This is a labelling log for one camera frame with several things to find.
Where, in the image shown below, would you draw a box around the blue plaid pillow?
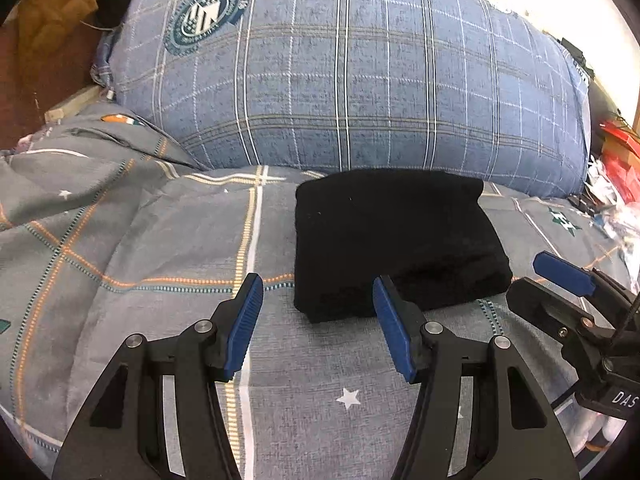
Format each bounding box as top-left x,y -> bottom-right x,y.
90,0 -> 592,199

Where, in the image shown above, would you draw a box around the wooden strip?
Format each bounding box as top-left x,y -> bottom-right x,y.
45,85 -> 109,124

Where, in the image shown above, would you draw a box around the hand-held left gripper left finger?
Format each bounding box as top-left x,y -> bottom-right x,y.
52,272 -> 265,480

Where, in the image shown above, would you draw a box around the red packets clutter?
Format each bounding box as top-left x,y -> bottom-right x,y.
584,157 -> 640,243

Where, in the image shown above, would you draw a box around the black object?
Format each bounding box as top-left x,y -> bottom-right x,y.
559,37 -> 597,82

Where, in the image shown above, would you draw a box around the black cable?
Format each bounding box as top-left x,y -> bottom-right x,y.
614,292 -> 640,348

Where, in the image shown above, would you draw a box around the red plastic bag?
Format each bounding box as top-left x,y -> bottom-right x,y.
599,120 -> 640,183

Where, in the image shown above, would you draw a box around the grey plaid bed sheet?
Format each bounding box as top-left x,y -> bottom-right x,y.
0,102 -> 640,480

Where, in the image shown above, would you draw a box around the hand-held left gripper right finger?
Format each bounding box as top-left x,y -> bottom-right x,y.
372,275 -> 581,480

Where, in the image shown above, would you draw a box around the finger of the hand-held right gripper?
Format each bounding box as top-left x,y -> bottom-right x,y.
533,252 -> 640,307
506,277 -> 617,357

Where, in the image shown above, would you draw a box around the brown jacket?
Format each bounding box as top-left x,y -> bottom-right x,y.
17,0 -> 144,107

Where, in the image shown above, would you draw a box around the black pants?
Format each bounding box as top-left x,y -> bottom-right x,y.
293,169 -> 514,325

